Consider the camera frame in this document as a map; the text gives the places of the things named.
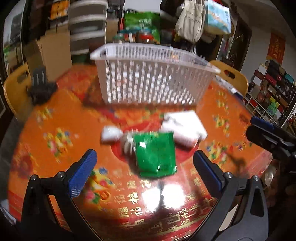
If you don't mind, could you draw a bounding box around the cluttered shelf unit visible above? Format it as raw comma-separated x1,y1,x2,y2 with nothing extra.
242,59,295,127

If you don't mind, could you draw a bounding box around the grey white tiered rack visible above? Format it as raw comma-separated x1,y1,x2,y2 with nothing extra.
68,0,108,56

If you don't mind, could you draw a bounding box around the black phone stand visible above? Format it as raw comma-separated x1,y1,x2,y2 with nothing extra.
26,66,58,106

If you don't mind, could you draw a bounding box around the red wall scroll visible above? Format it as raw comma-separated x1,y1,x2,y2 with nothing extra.
266,33,286,64

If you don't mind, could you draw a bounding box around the red lid pickle jar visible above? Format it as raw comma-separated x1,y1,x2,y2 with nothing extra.
135,31,154,44

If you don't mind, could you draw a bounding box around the clear bag with shuttlecock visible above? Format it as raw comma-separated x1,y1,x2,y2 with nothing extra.
120,132,138,158

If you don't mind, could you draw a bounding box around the small white roll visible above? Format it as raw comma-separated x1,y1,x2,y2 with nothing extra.
101,126,123,143

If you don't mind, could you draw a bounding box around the yellow wooden chair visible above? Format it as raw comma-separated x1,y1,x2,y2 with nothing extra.
210,60,249,97
4,62,33,123

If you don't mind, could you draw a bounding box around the green foil pouch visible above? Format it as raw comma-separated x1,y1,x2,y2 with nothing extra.
134,132,177,179

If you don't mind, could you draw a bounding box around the beige canvas tote bag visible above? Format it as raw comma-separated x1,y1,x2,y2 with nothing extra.
175,1,206,44

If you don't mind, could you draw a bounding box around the left yellow wooden chair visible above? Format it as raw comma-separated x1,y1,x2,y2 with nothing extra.
4,62,33,123

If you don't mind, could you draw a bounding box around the brown cardboard box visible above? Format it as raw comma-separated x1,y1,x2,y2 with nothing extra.
23,32,72,82

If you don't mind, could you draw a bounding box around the white cloth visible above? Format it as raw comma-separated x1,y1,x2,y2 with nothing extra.
159,110,208,149

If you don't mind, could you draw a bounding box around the red floral tablecloth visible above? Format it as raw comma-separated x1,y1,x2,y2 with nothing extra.
8,65,272,240

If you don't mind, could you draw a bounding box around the white perforated plastic basket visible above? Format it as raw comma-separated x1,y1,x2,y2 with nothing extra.
90,43,220,106

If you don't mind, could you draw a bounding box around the blue printed tote bag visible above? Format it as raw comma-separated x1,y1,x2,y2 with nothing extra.
204,1,231,35

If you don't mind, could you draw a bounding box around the right yellow wooden chair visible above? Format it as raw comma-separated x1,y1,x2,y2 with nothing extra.
210,60,249,97

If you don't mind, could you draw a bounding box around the green shopping bag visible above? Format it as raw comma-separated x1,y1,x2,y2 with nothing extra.
123,11,161,42

